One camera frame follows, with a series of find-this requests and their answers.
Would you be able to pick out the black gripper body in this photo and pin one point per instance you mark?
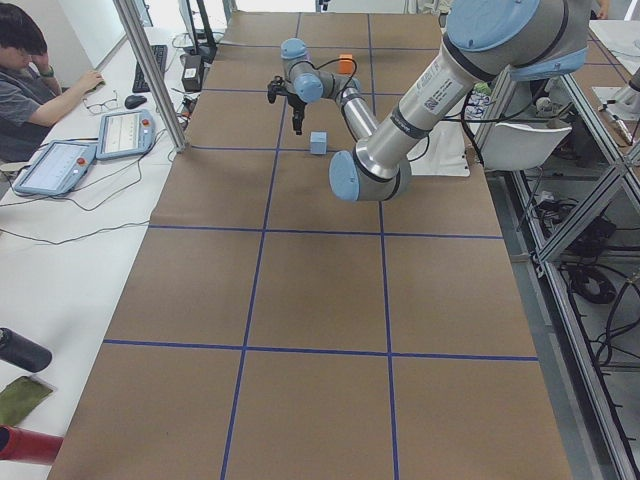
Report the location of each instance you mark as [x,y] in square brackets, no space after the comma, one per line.
[295,104]

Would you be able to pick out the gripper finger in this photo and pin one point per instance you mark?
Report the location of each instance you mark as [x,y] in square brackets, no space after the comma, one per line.
[300,125]
[295,125]

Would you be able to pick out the light blue foam block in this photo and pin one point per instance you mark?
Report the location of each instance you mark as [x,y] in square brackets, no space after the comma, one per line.
[318,143]

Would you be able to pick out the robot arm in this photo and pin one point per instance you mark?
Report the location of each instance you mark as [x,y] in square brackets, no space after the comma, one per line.
[532,39]

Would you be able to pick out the orange foam block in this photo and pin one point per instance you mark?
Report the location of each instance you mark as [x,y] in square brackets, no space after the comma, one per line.
[345,64]

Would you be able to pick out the black monitor stand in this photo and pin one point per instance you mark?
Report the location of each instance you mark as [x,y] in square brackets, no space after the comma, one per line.
[201,35]

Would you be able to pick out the black power adapter box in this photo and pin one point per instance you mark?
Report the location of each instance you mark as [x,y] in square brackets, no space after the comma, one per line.
[193,71]

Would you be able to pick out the black computer mouse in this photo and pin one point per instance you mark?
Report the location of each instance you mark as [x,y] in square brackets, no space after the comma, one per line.
[134,101]

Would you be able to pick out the far teach pendant tablet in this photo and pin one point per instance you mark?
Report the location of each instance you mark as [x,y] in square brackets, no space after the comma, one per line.
[125,134]

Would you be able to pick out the teach pendant tablet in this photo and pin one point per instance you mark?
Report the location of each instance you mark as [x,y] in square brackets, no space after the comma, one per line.
[57,169]
[125,134]

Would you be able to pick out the eyeglasses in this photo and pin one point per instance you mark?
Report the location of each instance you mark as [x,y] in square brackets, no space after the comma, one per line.
[98,108]

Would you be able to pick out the white chair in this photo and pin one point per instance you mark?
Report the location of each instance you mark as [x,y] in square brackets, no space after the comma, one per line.
[519,146]

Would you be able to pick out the near teach pendant tablet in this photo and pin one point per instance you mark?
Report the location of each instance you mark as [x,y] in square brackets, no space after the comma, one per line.
[57,169]

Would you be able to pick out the seated person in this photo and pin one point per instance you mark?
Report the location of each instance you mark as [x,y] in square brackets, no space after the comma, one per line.
[32,100]

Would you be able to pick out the black water bottle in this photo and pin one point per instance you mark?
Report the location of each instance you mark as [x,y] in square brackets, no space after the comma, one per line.
[23,353]

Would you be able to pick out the green cloth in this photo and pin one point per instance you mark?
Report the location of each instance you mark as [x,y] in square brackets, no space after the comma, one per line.
[20,398]

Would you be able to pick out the red bottle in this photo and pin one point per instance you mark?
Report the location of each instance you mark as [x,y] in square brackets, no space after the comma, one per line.
[28,446]

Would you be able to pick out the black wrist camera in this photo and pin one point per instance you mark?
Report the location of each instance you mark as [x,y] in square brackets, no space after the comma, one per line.
[276,87]

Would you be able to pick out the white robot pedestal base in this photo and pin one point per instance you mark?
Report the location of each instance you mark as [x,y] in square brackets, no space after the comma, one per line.
[441,153]

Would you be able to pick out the aluminium frame post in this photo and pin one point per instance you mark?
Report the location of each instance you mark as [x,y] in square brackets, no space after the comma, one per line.
[142,50]

